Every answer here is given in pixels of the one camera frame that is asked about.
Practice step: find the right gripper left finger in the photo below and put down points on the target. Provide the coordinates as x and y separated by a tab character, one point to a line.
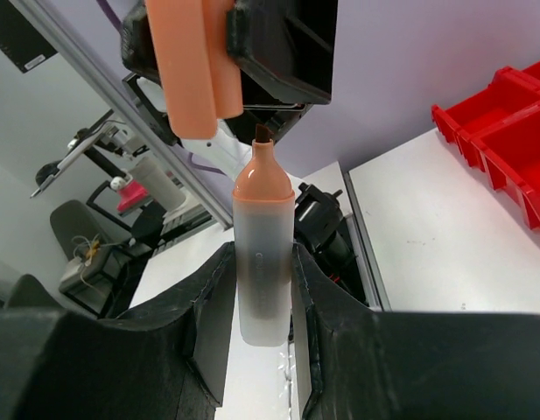
166	358

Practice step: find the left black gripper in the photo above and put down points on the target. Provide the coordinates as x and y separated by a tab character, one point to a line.
138	56

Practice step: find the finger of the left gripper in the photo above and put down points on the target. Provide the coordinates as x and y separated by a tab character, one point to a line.
286	47

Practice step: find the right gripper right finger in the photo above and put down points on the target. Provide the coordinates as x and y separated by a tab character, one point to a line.
356	363

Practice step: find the orange highlighter cap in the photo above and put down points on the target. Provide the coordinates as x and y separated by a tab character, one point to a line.
201	83

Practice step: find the orange highlighter pen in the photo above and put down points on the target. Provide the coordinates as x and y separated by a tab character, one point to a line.
263	210

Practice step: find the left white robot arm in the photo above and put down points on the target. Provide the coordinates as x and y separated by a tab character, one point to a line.
225	153

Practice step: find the red compartment storage bin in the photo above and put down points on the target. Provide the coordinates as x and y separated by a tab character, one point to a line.
497	131

